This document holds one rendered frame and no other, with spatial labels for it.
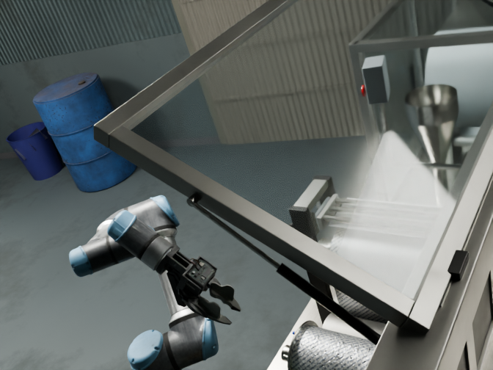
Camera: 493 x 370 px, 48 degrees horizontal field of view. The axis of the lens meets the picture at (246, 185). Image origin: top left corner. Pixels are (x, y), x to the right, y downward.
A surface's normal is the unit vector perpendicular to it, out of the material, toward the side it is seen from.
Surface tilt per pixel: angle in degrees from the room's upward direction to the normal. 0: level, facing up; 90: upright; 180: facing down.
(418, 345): 0
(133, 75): 90
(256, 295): 0
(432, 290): 32
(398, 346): 0
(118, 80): 90
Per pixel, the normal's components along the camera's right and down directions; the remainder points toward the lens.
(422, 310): 0.19, -0.66
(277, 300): -0.28, -0.82
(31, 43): -0.36, 0.57
